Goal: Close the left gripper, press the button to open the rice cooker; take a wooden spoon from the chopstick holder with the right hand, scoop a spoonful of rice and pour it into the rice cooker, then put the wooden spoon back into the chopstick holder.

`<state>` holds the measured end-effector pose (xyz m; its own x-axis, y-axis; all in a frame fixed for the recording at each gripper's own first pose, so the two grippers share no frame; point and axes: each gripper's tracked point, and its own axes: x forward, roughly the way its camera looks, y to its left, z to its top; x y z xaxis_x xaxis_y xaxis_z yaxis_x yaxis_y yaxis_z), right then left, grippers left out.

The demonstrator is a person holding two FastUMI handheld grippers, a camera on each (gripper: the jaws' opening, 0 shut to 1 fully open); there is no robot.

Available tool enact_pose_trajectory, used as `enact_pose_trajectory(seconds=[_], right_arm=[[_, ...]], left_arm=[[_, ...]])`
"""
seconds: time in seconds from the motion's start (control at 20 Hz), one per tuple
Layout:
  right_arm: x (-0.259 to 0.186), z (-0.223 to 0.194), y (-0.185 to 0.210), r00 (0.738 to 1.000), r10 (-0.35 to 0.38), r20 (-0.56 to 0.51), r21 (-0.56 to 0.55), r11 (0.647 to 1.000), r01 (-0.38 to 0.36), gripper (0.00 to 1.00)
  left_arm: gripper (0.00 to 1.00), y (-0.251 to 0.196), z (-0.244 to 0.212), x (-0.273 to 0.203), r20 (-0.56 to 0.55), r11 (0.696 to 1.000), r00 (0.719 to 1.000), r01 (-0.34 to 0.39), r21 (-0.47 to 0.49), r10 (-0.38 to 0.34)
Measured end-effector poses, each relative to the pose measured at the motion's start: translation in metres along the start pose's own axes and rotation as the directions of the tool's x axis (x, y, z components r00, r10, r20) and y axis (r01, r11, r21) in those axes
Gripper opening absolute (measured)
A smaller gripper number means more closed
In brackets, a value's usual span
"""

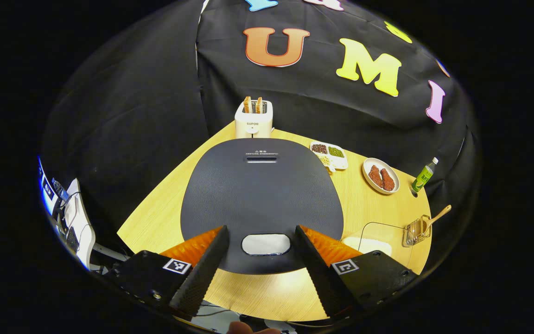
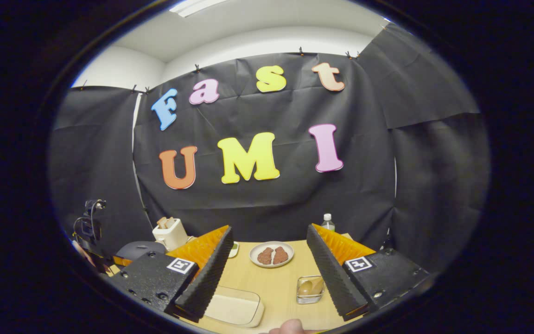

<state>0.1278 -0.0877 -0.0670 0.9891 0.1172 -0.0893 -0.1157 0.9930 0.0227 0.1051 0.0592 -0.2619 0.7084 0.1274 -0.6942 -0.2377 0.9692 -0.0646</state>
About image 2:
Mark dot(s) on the toast slice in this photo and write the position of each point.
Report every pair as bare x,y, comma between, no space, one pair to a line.
169,222
161,223

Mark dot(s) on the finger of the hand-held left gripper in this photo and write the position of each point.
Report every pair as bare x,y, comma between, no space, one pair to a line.
123,261

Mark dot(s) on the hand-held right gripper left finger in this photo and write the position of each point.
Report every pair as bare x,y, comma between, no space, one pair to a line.
206,273

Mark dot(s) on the brown meat piece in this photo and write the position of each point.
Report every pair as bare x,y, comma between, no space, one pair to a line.
265,256
281,255

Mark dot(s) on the black rice cooker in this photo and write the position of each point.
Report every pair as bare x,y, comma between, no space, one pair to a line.
139,249

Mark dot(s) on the white round plate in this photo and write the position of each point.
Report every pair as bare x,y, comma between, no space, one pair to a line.
271,244

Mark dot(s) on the clear chopstick holder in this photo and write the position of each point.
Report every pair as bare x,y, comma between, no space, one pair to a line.
309,299

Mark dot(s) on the green drink bottle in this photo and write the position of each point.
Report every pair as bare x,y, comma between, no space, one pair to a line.
327,223

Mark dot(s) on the ceiling light panel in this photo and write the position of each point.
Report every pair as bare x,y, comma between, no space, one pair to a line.
197,7

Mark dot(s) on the black backdrop cloth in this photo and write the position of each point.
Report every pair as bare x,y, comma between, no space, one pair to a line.
271,208

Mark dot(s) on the clear rice container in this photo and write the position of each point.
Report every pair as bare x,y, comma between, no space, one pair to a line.
257,308

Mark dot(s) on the white divided dish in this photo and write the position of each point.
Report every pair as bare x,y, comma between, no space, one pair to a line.
233,250

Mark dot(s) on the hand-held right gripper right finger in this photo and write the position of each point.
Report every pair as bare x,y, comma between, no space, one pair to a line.
332,273

